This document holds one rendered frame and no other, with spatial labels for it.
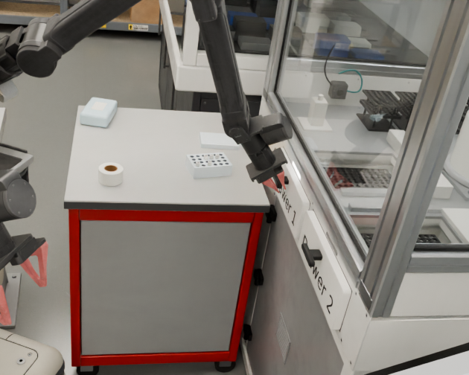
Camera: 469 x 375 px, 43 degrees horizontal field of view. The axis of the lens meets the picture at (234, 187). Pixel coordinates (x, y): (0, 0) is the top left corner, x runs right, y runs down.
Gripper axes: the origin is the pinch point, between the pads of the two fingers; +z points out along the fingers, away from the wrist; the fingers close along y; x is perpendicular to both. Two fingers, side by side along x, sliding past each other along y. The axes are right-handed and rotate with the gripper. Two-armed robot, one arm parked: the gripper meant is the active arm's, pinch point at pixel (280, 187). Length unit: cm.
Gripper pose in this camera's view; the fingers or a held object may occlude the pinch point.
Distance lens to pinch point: 154.6
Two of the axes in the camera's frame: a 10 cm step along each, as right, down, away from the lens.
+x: -1.7, -5.4, 8.2
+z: 4.6, 6.9, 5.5
